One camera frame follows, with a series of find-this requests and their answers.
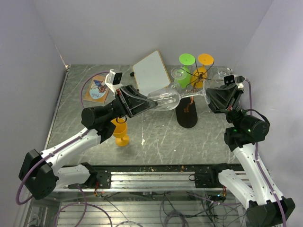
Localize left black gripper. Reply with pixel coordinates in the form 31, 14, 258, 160
104, 85, 159, 122

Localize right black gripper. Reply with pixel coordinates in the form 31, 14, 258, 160
202, 82, 247, 129

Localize clear ribbed glass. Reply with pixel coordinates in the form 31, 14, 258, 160
212, 68, 233, 85

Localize clear wine glass front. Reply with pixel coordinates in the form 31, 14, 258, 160
147, 82, 211, 111

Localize clear wine glass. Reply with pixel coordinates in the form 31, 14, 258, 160
169, 67, 187, 90
147, 82, 211, 111

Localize orange plastic wine glass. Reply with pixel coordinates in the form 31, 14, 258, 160
111, 118, 129, 147

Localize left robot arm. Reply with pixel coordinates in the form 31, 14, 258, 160
16, 85, 157, 200

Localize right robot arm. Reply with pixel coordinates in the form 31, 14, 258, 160
205, 84, 295, 227

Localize black oval rack base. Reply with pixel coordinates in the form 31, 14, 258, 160
175, 97, 198, 129

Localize green plastic wine glass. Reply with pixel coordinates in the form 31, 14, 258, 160
171, 53, 196, 89

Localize clear wine glass left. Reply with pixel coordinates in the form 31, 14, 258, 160
169, 67, 187, 90

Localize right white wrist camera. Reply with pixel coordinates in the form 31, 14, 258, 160
223, 74, 245, 89

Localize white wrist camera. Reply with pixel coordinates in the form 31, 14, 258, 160
223, 74, 245, 89
105, 70, 123, 93

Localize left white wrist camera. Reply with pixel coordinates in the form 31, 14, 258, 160
105, 70, 123, 93

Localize small whiteboard yellow frame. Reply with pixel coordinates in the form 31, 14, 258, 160
133, 51, 171, 96

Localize copper wire glass rack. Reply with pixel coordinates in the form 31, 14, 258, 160
178, 59, 225, 113

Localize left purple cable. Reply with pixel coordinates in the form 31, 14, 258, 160
15, 70, 112, 206

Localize aluminium rail frame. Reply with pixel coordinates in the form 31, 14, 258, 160
45, 171, 256, 192

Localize tangled cables under table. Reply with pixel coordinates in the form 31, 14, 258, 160
54, 189, 256, 227

